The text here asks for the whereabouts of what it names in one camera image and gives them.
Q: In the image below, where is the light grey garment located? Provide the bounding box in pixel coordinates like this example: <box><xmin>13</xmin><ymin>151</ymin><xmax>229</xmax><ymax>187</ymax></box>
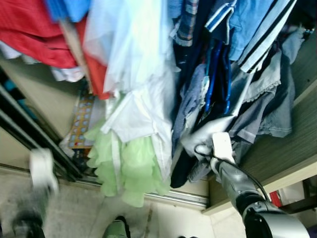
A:
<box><xmin>181</xmin><ymin>117</ymin><xmax>233</xmax><ymax>159</ymax></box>

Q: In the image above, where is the slate grey garment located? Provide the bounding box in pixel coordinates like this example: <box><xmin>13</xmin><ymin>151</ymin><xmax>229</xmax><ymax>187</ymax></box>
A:
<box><xmin>258</xmin><ymin>27</ymin><xmax>305</xmax><ymax>139</ymax></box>

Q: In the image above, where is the grey wooden wardrobe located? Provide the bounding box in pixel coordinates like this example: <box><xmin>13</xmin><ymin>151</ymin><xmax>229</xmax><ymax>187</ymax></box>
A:
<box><xmin>0</xmin><ymin>30</ymin><xmax>317</xmax><ymax>216</ymax></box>

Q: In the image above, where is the grey lace trimmed garment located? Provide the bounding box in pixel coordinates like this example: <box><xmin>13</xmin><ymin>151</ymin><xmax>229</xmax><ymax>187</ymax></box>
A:
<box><xmin>229</xmin><ymin>47</ymin><xmax>283</xmax><ymax>144</ymax></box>

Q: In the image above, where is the white box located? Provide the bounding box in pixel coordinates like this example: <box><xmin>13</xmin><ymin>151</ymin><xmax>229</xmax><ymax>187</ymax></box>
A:
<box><xmin>277</xmin><ymin>181</ymin><xmax>305</xmax><ymax>204</ymax></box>

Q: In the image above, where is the small red object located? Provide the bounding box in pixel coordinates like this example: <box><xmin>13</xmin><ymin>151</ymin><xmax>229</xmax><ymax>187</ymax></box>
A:
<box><xmin>270</xmin><ymin>191</ymin><xmax>283</xmax><ymax>208</ymax></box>

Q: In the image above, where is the blue clothes hanger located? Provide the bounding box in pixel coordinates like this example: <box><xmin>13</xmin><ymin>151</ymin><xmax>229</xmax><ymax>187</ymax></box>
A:
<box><xmin>205</xmin><ymin>41</ymin><xmax>233</xmax><ymax>117</ymax></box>

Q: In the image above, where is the blue striped shirt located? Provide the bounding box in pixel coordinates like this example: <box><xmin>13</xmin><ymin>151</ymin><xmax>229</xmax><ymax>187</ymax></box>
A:
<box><xmin>205</xmin><ymin>0</ymin><xmax>298</xmax><ymax>74</ymax></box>

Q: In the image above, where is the grey blue denim garment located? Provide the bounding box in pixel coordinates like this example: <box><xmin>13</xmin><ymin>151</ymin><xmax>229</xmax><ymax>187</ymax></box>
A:
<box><xmin>171</xmin><ymin>63</ymin><xmax>209</xmax><ymax>149</ymax></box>

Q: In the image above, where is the dark navy garment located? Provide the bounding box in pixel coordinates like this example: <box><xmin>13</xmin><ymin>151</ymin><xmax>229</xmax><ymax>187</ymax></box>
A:
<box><xmin>171</xmin><ymin>45</ymin><xmax>218</xmax><ymax>189</ymax></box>

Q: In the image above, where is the plaid shirt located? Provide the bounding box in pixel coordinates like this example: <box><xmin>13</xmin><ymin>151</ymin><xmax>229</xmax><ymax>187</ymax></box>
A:
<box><xmin>171</xmin><ymin>0</ymin><xmax>200</xmax><ymax>48</ymax></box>

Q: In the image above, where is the white and green dress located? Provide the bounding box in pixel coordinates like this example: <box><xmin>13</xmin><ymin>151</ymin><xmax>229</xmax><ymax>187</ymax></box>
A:
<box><xmin>85</xmin><ymin>74</ymin><xmax>175</xmax><ymax>208</ymax></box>

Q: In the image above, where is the white sheer garment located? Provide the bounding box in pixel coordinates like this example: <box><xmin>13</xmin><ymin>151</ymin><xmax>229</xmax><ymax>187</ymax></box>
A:
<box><xmin>83</xmin><ymin>0</ymin><xmax>176</xmax><ymax>95</ymax></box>

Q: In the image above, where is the silver left robot leg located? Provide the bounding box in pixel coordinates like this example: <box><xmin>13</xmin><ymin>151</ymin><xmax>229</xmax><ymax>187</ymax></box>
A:
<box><xmin>102</xmin><ymin>216</ymin><xmax>132</xmax><ymax>238</ymax></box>

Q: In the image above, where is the patterned storage box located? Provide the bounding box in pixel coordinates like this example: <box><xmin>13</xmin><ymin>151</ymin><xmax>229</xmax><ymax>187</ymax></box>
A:
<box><xmin>59</xmin><ymin>92</ymin><xmax>107</xmax><ymax>149</ymax></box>

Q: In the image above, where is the wooden clothes hanger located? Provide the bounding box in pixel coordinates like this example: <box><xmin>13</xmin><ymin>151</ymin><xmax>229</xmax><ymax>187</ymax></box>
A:
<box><xmin>58</xmin><ymin>20</ymin><xmax>92</xmax><ymax>92</ymax></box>

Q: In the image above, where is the small white garment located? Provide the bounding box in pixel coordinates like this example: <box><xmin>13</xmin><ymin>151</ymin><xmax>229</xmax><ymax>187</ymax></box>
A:
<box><xmin>50</xmin><ymin>67</ymin><xmax>85</xmax><ymax>82</ymax></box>

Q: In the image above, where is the red garment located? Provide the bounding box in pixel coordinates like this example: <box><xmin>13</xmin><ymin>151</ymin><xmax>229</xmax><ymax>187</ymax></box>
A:
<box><xmin>0</xmin><ymin>0</ymin><xmax>113</xmax><ymax>100</ymax></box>

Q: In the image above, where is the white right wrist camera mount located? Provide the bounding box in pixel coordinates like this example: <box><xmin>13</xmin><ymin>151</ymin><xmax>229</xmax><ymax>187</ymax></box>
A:
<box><xmin>212</xmin><ymin>132</ymin><xmax>236</xmax><ymax>164</ymax></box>

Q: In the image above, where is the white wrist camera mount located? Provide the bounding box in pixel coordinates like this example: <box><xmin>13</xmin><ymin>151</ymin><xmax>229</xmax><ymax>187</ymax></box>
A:
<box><xmin>212</xmin><ymin>132</ymin><xmax>236</xmax><ymax>164</ymax></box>
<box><xmin>29</xmin><ymin>149</ymin><xmax>59</xmax><ymax>191</ymax></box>

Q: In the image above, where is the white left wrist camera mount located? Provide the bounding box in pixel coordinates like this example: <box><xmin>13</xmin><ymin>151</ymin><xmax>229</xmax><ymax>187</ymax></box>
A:
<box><xmin>29</xmin><ymin>149</ymin><xmax>59</xmax><ymax>191</ymax></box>

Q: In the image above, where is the dark sliding door frame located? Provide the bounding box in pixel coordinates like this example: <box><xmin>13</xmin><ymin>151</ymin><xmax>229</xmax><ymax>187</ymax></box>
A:
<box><xmin>0</xmin><ymin>69</ymin><xmax>84</xmax><ymax>181</ymax></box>

